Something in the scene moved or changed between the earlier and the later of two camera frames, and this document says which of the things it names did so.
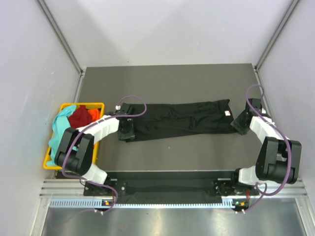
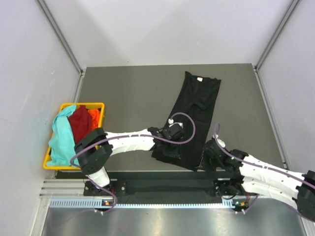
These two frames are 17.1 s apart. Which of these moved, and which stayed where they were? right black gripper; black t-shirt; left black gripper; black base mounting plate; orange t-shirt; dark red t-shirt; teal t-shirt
Moved: right black gripper; left black gripper; black t-shirt
Stayed: dark red t-shirt; black base mounting plate; teal t-shirt; orange t-shirt
